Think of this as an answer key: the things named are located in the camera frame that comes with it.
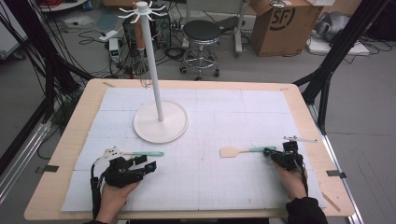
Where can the white flat board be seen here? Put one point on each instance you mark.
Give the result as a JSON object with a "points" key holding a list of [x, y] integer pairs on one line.
{"points": [[339, 48]]}

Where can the grey bag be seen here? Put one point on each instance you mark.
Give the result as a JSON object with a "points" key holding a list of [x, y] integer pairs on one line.
{"points": [[333, 26]]}

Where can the aluminium rail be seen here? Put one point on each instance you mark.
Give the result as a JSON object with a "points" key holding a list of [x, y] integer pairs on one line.
{"points": [[339, 149], [21, 165]]}

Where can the white hook rack stand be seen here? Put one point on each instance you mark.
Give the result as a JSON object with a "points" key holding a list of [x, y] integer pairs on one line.
{"points": [[154, 77]]}

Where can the brown cardboard box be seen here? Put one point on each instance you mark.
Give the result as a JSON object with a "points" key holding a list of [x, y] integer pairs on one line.
{"points": [[280, 34]]}

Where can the white device green display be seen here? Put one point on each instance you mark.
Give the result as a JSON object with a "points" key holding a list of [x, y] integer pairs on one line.
{"points": [[114, 48]]}

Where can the black computer tower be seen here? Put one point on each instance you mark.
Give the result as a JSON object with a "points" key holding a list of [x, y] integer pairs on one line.
{"points": [[162, 28], [130, 35]]}

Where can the white metal stand leg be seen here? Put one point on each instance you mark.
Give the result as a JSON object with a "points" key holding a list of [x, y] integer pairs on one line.
{"points": [[240, 28]]}

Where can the thin wooden stick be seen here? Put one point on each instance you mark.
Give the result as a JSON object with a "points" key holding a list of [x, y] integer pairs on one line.
{"points": [[331, 202]]}

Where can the white gridded mat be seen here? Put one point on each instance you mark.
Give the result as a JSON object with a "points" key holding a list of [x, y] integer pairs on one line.
{"points": [[202, 180]]}

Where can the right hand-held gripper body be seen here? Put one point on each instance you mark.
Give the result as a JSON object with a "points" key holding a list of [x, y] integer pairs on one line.
{"points": [[289, 157]]}

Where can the white power strip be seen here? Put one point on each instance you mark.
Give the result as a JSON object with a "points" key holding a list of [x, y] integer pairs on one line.
{"points": [[108, 35]]}

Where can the black round stool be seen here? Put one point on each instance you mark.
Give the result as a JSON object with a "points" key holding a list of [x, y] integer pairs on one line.
{"points": [[201, 30]]}

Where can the black metal frame strut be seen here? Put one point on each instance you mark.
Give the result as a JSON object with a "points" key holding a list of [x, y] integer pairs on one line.
{"points": [[339, 49], [46, 53]]}

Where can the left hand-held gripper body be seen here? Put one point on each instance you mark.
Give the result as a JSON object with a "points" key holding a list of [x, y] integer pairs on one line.
{"points": [[121, 174]]}

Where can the black tape strip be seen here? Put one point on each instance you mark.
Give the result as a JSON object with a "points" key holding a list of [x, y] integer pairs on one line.
{"points": [[50, 168], [336, 174]]}

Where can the person's left hand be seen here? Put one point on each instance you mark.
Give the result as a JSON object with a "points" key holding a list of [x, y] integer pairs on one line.
{"points": [[113, 200]]}

